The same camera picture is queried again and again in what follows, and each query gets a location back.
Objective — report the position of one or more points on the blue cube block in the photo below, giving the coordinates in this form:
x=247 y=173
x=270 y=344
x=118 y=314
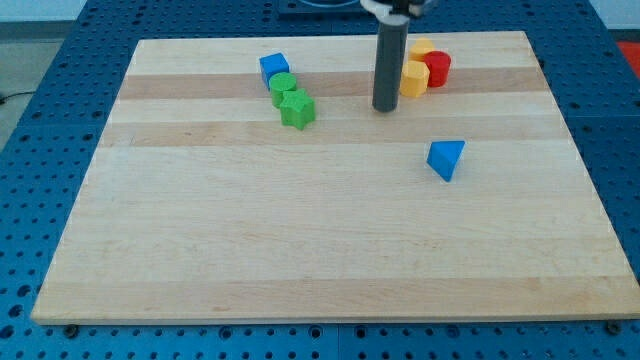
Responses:
x=271 y=65

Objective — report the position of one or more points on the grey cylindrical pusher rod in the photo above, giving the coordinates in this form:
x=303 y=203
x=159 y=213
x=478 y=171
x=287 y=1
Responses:
x=390 y=50

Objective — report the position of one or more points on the wooden board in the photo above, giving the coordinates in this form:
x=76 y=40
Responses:
x=200 y=207

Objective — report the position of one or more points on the green star block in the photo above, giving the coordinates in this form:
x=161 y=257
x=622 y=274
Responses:
x=297 y=109

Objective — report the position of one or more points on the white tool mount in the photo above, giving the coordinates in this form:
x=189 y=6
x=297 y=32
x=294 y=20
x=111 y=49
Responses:
x=407 y=8

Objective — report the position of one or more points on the yellow block rear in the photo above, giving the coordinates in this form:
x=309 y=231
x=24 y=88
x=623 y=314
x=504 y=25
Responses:
x=420 y=48

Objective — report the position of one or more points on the red cylinder block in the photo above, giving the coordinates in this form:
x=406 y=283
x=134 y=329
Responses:
x=438 y=63

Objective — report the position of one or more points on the yellow hexagon block front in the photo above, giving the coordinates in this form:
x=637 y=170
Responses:
x=414 y=79

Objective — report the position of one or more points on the blue triangle block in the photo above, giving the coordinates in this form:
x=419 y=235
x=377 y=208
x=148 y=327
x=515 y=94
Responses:
x=443 y=157

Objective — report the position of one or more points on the green cylinder block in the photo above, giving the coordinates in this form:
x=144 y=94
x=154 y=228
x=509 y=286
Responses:
x=279 y=84

